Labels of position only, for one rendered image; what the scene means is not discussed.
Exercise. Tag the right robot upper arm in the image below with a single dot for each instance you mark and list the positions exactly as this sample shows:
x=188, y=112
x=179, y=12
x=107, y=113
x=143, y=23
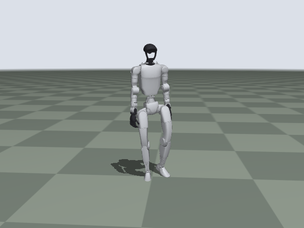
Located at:
x=134, y=78

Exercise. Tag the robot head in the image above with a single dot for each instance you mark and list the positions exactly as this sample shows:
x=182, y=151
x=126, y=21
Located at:
x=149, y=48

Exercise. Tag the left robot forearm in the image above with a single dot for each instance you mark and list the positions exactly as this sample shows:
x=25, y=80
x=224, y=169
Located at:
x=166, y=97

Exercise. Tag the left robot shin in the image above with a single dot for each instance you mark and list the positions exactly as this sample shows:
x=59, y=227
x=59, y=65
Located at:
x=164, y=152

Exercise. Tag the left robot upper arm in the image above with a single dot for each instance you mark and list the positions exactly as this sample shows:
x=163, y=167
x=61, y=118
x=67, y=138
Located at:
x=164, y=78

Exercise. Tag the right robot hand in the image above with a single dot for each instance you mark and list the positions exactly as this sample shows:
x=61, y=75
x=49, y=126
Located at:
x=133, y=119

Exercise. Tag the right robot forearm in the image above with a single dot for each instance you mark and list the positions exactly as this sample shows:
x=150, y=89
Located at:
x=133, y=101

